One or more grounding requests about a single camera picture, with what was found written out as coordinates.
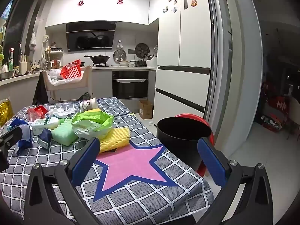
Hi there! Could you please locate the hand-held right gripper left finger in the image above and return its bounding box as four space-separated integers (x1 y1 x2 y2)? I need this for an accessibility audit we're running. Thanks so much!
24 137 104 225

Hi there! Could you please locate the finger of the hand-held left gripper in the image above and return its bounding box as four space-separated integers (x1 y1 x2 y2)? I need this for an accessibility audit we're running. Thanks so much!
0 127 23 149
0 148 10 170

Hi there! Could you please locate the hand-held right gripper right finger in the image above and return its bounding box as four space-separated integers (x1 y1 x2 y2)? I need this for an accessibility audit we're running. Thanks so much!
194 136 273 225

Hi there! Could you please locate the white green carton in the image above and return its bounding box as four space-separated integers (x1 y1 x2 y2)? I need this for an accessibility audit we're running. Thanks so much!
31 117 60 136

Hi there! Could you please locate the yellow scouring sponge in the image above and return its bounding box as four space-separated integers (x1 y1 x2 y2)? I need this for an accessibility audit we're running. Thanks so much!
100 127 131 154

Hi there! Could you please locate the white paper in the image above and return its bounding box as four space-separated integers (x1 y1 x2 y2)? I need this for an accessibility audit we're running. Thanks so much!
48 108 75 119

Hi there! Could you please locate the white paper cup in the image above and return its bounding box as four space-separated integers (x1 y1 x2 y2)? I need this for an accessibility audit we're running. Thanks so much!
79 98 99 112

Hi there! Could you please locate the blue white plastic bag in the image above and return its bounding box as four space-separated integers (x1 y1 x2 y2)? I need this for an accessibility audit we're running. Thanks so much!
7 118 33 155

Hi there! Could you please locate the gold foil bag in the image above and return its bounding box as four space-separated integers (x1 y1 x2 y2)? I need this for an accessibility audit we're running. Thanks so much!
0 101 14 127

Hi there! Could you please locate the blue snack packet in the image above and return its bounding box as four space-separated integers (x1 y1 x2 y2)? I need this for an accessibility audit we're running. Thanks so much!
37 129 53 149

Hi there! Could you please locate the red plastic wrapper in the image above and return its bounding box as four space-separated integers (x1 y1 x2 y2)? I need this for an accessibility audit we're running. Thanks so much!
27 105 48 122

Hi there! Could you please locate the light green foam block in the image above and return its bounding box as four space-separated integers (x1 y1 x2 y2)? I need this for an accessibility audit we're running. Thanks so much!
51 118 79 146

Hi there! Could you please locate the green plastic bag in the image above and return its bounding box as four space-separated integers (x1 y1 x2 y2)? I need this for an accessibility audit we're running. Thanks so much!
71 110 114 140

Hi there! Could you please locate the white utensil holder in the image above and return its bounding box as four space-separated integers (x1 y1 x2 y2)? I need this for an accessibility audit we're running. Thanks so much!
19 55 27 73

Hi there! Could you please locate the spray bottle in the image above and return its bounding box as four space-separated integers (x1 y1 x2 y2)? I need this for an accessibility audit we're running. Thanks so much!
8 48 15 71

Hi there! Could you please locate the grey checked tablecloth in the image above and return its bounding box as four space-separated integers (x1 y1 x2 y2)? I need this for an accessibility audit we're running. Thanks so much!
0 97 215 225

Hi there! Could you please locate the cardboard box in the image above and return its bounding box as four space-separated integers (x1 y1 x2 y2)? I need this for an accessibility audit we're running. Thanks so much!
138 100 154 120

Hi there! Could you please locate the grey kitchen counter cabinet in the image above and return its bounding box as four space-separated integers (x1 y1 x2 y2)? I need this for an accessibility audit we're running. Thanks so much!
0 64 157 113

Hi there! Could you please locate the black built-in oven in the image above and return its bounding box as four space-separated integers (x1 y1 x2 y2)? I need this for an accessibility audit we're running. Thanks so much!
112 70 149 100

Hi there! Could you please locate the red plastic basket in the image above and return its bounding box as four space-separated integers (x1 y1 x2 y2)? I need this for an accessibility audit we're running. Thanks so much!
60 59 82 80

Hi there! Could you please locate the spice rack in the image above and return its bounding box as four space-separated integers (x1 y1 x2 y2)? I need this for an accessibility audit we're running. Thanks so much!
48 48 64 69

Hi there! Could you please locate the red printed box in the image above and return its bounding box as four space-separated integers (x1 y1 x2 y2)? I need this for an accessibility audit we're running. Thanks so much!
268 96 290 115

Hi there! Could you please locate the kitchen faucet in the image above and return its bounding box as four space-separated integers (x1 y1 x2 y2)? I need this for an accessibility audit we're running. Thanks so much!
14 41 23 57

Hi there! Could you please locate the hanging white plastic bag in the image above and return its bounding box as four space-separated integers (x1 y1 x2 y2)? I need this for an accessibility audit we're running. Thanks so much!
28 32 37 50

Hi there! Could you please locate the black wok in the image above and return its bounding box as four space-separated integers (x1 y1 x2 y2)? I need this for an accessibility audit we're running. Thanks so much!
84 55 110 64

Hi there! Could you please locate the kitchen window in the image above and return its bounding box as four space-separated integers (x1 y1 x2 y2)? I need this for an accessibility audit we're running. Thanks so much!
0 0 35 52

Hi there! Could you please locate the black range hood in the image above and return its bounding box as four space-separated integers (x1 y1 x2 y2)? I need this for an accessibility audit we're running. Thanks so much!
66 22 118 52

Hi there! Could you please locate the white refrigerator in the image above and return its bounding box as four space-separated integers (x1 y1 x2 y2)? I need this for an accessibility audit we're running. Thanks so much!
153 0 212 122

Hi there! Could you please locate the round black multi-hole pan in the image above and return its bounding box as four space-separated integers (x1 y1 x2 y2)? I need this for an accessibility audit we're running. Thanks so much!
135 43 150 58

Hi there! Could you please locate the sliding door frame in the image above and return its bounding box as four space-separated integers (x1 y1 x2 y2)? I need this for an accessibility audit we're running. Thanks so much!
204 0 263 143

